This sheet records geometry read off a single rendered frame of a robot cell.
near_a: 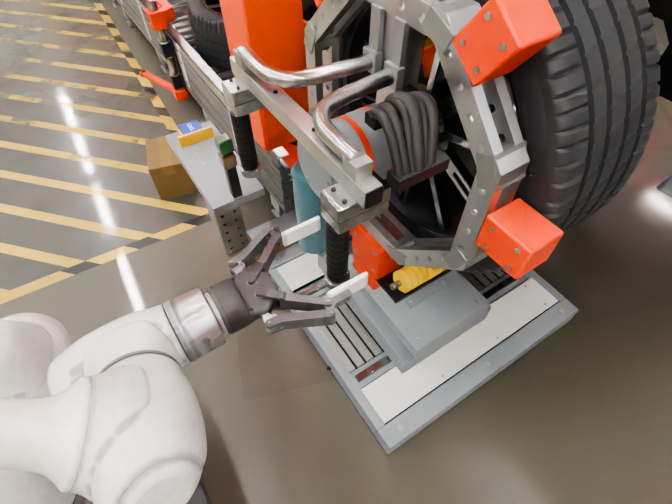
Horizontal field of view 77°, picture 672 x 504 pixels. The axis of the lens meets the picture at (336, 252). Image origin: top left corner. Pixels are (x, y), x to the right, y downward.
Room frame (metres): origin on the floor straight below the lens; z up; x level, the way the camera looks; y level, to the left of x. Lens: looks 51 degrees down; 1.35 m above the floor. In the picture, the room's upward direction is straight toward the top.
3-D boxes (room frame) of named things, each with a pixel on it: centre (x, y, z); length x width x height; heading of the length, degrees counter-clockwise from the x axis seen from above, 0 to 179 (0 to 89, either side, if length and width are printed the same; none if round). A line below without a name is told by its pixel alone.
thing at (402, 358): (0.83, -0.22, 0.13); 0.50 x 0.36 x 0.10; 33
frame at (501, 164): (0.69, -0.11, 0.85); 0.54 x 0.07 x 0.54; 33
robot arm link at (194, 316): (0.29, 0.19, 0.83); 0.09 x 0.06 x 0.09; 33
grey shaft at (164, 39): (2.13, 0.85, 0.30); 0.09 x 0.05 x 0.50; 33
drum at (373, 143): (0.65, -0.05, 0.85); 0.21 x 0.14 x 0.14; 123
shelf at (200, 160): (1.11, 0.41, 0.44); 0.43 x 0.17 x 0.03; 33
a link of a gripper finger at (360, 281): (0.35, -0.02, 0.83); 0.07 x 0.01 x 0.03; 123
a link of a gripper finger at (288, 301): (0.33, 0.06, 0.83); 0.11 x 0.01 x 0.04; 81
